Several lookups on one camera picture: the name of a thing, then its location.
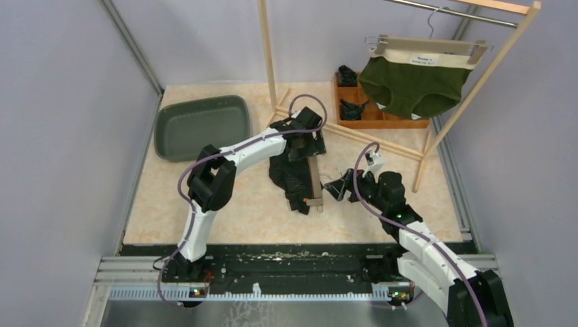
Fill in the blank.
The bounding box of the light wooden clothes rack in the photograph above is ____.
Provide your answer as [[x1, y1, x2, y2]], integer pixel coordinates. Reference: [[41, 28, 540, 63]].
[[256, 0, 543, 194]]

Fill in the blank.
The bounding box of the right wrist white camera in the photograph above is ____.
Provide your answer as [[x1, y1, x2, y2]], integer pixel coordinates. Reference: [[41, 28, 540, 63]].
[[364, 151, 385, 175]]

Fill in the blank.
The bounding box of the dark rolled sock front left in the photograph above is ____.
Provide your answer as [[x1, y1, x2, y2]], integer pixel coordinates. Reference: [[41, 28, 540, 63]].
[[339, 99, 369, 121]]

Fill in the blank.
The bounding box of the aluminium front rail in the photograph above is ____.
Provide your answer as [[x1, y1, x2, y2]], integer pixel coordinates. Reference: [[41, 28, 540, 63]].
[[92, 253, 503, 302]]

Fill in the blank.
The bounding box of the grey-green plastic tub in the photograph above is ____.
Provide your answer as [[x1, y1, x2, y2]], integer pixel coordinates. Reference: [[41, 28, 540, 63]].
[[153, 95, 251, 162]]

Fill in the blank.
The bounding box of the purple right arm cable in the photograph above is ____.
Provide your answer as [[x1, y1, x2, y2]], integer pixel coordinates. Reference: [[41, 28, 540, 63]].
[[353, 142, 489, 327]]

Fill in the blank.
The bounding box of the green underwear with cream waistband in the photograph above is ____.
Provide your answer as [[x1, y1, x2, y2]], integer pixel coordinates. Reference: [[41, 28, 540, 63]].
[[357, 49, 476, 121]]

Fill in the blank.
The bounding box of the beige clip hanger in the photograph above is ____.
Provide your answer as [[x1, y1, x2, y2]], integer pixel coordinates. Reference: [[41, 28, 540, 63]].
[[304, 157, 335, 213], [369, 18, 493, 69]]

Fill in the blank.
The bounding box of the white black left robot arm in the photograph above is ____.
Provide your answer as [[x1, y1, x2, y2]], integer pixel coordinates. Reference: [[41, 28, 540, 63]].
[[165, 107, 326, 282]]

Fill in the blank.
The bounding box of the black striped garment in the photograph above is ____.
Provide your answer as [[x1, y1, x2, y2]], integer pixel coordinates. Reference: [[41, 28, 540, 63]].
[[269, 153, 313, 215]]

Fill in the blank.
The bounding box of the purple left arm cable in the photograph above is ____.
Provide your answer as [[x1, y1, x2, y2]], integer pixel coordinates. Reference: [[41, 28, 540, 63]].
[[156, 93, 329, 309]]

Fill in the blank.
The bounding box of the orange wooden compartment tray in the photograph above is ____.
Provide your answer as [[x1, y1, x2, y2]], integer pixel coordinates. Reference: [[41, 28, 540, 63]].
[[333, 72, 429, 129]]

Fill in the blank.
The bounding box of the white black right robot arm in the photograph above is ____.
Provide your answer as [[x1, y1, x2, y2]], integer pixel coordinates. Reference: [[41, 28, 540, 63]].
[[323, 169, 514, 326]]

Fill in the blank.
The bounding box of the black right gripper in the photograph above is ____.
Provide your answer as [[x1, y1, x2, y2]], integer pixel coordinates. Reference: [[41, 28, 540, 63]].
[[324, 167, 388, 213]]

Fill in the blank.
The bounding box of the dark rolled sock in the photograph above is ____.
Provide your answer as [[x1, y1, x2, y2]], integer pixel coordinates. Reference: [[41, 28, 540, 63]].
[[339, 99, 369, 121], [337, 65, 357, 87]]

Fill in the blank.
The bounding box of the dark rolled sock far left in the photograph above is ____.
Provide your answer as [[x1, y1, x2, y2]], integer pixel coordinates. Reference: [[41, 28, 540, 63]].
[[337, 65, 357, 87]]

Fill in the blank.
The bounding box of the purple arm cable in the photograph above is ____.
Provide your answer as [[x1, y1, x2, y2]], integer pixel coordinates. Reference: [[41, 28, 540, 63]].
[[156, 93, 329, 309], [353, 142, 489, 327]]

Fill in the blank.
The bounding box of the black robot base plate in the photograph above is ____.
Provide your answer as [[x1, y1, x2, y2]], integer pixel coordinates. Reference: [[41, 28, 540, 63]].
[[121, 243, 405, 296]]

